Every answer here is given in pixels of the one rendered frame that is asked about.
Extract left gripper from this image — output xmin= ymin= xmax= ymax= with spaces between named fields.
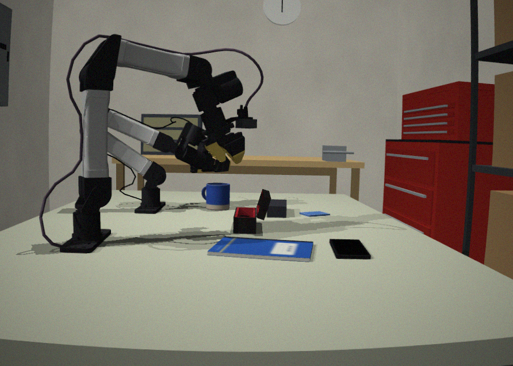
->
xmin=188 ymin=150 xmax=231 ymax=173

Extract blue ceramic mug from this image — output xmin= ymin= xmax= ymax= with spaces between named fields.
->
xmin=201 ymin=182 xmax=230 ymax=211

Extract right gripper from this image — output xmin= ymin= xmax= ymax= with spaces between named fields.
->
xmin=200 ymin=107 xmax=245 ymax=164

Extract blue notebook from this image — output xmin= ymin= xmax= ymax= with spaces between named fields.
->
xmin=208 ymin=237 xmax=313 ymax=262

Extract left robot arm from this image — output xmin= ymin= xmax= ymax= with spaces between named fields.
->
xmin=108 ymin=109 xmax=208 ymax=214

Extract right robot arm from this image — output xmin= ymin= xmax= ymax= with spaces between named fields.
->
xmin=60 ymin=34 xmax=243 ymax=253

